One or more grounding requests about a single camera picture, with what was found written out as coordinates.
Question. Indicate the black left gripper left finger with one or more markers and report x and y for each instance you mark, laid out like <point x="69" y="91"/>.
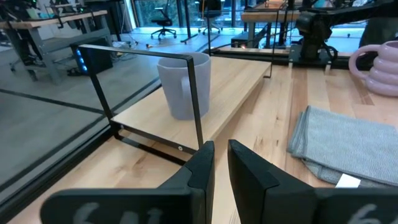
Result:
<point x="174" y="205"/>

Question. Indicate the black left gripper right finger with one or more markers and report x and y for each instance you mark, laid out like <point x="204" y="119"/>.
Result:
<point x="273" y="199"/>

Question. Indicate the grey cloth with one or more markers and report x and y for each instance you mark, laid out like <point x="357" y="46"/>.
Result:
<point x="345" y="146"/>

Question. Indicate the grey ceramic mug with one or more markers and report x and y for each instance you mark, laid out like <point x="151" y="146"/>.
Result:
<point x="174" y="81"/>

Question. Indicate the pink ribbed mug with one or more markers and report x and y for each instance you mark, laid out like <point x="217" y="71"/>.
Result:
<point x="384" y="71"/>

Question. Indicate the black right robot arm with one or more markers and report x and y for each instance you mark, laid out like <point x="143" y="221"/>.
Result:
<point x="312" y="28"/>

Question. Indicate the computer tower blue lights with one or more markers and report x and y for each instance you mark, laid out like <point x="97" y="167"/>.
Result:
<point x="96" y="57"/>

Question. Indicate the black office chair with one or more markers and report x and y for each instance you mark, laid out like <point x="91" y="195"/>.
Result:
<point x="163" y="22"/>
<point x="211" y="12"/>

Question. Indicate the wooden desk grey legs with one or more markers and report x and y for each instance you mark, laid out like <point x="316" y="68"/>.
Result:
<point x="46" y="21"/>

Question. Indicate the wooden shelf black metal frame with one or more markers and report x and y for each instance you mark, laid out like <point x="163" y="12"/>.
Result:
<point x="230" y="81"/>

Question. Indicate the black aluminium table frame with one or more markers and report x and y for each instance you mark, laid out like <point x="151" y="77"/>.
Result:
<point x="46" y="180"/>

